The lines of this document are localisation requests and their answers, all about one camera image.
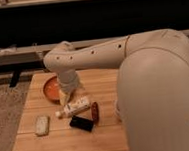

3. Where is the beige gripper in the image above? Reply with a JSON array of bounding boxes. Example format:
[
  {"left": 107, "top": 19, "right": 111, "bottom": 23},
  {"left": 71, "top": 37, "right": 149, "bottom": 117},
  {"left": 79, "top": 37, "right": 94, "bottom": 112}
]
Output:
[{"left": 57, "top": 69, "right": 80, "bottom": 94}]

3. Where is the white sponge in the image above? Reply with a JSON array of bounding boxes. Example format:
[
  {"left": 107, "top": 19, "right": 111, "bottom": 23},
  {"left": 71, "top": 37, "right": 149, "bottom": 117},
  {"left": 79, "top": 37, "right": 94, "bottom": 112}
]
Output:
[{"left": 35, "top": 116, "right": 50, "bottom": 137}]

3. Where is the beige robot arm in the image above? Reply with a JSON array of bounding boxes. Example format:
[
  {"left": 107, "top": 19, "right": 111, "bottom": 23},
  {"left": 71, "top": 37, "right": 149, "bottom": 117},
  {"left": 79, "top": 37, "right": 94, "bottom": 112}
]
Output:
[{"left": 43, "top": 29, "right": 189, "bottom": 151}]

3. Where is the white plastic bottle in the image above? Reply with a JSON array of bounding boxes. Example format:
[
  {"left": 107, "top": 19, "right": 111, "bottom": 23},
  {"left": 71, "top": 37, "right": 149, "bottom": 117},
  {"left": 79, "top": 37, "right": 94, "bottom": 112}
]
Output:
[{"left": 55, "top": 96, "right": 91, "bottom": 119}]

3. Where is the black rectangular box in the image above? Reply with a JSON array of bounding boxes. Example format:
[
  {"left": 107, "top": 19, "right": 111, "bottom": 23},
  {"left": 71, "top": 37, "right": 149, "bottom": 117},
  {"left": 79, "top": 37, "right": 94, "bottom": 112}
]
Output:
[{"left": 69, "top": 116, "right": 94, "bottom": 132}]

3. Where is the wooden bench rail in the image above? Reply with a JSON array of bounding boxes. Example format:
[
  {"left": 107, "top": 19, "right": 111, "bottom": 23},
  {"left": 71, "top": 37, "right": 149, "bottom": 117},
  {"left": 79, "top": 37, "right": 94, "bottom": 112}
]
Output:
[{"left": 0, "top": 29, "right": 189, "bottom": 67}]

